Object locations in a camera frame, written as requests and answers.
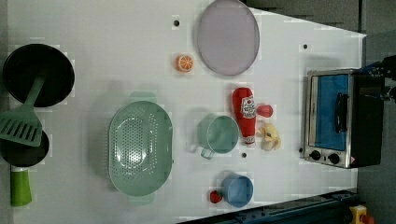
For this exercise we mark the grey round plate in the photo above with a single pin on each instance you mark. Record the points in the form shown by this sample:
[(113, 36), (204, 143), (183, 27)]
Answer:
[(228, 37)]

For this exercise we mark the red ketchup bottle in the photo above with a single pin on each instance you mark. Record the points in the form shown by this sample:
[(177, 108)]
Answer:
[(245, 113)]

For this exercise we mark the large black pan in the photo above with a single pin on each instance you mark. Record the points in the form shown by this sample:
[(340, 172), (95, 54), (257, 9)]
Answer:
[(24, 64)]

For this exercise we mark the green oval strainer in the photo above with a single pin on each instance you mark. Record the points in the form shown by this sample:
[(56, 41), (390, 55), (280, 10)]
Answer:
[(140, 148)]

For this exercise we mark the peeled banana toy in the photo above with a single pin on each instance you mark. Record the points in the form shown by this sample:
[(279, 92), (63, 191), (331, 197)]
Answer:
[(270, 137)]

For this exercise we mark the orange slice toy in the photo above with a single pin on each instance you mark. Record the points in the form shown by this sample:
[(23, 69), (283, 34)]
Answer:
[(184, 63)]

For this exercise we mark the yellow red clamp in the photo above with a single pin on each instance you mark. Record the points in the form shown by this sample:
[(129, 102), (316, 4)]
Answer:
[(360, 216)]

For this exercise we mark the small pan green handle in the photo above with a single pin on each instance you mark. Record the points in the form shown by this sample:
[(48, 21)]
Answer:
[(21, 158)]

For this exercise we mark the steel toaster oven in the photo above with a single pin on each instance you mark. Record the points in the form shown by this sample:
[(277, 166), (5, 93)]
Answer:
[(343, 121)]

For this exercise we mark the blue mug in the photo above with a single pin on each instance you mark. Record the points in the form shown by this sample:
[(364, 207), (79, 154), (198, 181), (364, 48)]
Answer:
[(237, 190)]

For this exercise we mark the green mug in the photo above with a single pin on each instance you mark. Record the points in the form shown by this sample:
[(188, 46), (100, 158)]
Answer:
[(217, 135)]

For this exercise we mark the green slotted spatula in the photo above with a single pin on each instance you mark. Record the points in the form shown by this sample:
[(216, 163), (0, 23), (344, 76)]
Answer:
[(21, 124)]

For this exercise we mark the red strawberry toy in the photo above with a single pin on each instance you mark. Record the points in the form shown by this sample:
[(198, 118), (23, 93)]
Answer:
[(215, 196)]

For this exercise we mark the red apple toy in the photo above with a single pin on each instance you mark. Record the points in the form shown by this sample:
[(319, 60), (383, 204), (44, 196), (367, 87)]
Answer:
[(265, 111)]

